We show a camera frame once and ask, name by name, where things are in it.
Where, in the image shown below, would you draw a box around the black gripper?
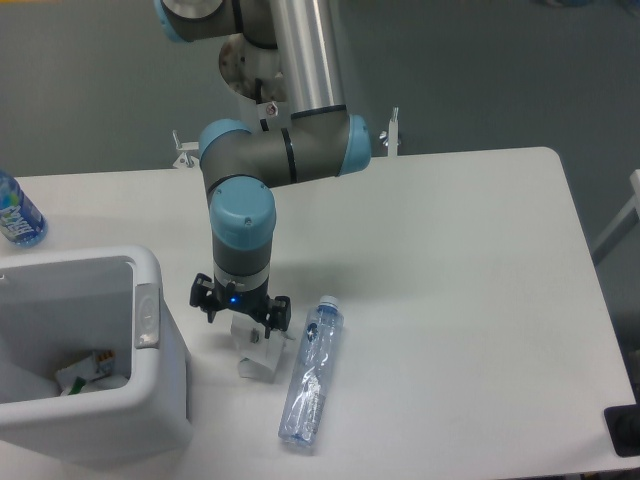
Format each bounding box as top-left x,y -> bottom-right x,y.
189,273 -> 291,339

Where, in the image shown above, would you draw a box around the white paper wrapper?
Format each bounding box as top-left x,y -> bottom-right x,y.
230,313 -> 295,383

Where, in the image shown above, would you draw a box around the clear plastic bottle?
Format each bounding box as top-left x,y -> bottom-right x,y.
278,295 -> 344,449

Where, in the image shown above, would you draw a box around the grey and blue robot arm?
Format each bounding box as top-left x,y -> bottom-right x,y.
155,1 -> 371,332

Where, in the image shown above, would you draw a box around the trash inside the can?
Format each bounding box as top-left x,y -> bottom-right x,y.
55,350 -> 129,396

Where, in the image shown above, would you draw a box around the white plastic trash can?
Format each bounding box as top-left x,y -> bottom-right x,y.
1,246 -> 193,463

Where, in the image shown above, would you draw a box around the blue labelled water bottle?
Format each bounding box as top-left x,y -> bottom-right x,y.
1,171 -> 48,248

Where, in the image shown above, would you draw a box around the black clamp at table edge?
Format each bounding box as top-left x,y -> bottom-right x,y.
604,404 -> 639,458

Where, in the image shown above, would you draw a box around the white metal base frame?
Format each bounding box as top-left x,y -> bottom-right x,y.
172,101 -> 402,169

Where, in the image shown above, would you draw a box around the black cable on pedestal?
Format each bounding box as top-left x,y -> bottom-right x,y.
253,77 -> 274,134

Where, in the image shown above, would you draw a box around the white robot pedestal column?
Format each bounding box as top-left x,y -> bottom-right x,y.
218,34 -> 291,131

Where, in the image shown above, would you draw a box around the white frame at right edge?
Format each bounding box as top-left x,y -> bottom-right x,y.
591,169 -> 640,265

